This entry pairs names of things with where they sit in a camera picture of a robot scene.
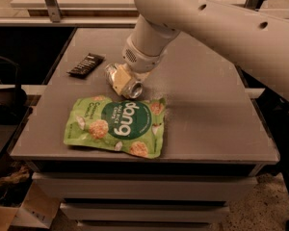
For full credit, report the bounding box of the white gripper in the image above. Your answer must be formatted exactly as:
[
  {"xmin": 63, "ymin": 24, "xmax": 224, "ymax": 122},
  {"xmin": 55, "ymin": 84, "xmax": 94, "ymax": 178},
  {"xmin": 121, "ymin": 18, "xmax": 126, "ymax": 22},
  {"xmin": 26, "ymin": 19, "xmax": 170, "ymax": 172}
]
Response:
[{"xmin": 113, "ymin": 36, "xmax": 168, "ymax": 95}]

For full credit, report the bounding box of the silver green 7up can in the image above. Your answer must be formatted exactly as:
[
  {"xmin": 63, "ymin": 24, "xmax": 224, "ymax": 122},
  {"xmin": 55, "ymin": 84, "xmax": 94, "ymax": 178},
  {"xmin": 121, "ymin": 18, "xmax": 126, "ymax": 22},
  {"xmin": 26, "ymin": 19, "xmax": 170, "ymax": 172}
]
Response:
[{"xmin": 105, "ymin": 63, "xmax": 143, "ymax": 99}]

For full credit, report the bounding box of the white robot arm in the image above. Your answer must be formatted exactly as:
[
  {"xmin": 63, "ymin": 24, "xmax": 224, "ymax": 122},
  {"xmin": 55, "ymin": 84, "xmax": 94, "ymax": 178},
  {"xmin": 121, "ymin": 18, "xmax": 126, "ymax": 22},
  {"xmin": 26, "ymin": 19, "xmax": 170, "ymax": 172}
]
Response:
[{"xmin": 122, "ymin": 0, "xmax": 289, "ymax": 101}]

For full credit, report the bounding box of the green rice chip bag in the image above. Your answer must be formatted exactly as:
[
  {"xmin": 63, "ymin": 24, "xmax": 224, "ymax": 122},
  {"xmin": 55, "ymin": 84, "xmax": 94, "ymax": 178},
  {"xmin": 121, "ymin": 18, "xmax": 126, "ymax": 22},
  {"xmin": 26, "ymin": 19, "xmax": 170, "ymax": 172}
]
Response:
[{"xmin": 64, "ymin": 95, "xmax": 166, "ymax": 159}]

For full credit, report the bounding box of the black snack bar wrapper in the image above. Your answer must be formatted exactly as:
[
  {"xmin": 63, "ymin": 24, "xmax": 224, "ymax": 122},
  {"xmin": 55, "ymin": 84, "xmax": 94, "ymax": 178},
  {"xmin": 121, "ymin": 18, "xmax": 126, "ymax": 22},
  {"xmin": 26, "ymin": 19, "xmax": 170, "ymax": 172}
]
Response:
[{"xmin": 67, "ymin": 53, "xmax": 104, "ymax": 79}]

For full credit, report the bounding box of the grey drawer cabinet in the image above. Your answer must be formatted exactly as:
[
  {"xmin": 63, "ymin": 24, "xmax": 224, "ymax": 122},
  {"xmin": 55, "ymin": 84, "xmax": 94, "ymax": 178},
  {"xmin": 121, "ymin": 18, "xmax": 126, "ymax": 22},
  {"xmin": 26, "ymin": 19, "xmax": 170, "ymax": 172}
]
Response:
[{"xmin": 33, "ymin": 172, "xmax": 256, "ymax": 231}]

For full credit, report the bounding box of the black chair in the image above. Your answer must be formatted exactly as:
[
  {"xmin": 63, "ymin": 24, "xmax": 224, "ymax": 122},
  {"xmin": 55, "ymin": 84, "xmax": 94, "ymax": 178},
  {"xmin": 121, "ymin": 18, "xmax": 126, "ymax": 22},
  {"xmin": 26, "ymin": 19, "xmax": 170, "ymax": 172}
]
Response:
[{"xmin": 0, "ymin": 55, "xmax": 33, "ymax": 164}]

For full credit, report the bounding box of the crumpled brown paper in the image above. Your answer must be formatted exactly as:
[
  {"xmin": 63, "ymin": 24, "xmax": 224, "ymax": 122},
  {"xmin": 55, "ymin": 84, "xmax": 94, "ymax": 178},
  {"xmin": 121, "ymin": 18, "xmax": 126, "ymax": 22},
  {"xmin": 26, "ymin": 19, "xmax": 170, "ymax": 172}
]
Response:
[{"xmin": 0, "ymin": 167, "xmax": 30, "ymax": 187}]

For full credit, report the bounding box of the cardboard box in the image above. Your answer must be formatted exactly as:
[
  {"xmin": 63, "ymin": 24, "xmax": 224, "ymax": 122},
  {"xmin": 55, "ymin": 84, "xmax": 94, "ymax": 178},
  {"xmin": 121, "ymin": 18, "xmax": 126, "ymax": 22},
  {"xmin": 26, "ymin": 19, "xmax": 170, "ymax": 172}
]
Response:
[{"xmin": 0, "ymin": 183, "xmax": 60, "ymax": 231}]

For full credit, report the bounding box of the left metal bracket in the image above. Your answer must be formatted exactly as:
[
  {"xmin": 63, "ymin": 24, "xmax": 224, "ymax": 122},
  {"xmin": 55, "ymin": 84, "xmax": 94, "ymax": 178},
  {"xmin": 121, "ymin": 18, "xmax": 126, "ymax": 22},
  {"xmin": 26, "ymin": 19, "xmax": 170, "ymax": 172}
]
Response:
[{"xmin": 44, "ymin": 0, "xmax": 62, "ymax": 23}]

